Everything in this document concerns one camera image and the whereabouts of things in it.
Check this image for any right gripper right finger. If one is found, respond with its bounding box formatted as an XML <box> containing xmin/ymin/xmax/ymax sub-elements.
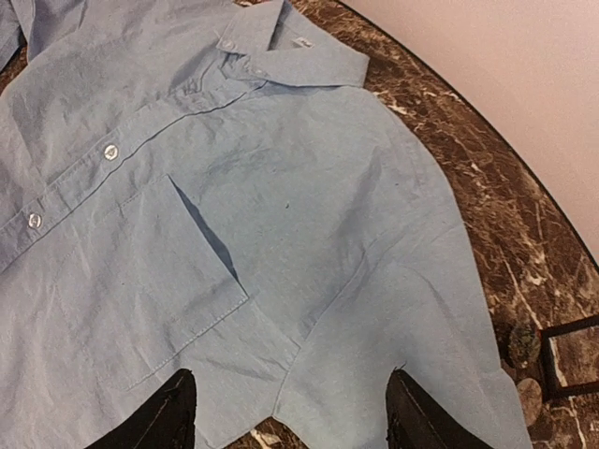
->
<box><xmin>386</xmin><ymin>369</ymin><xmax>491</xmax><ymax>449</ymax></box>

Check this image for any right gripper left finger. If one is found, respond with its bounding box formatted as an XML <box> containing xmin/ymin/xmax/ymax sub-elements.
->
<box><xmin>88</xmin><ymin>369</ymin><xmax>197</xmax><ymax>449</ymax></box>

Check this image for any round iridescent brooch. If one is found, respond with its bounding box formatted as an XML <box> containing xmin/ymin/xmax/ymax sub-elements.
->
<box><xmin>507</xmin><ymin>323</ymin><xmax>541</xmax><ymax>369</ymax></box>

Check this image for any light blue shirt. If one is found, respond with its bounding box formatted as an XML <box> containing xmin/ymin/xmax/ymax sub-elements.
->
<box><xmin>1</xmin><ymin>1</ymin><xmax>531</xmax><ymax>448</ymax></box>

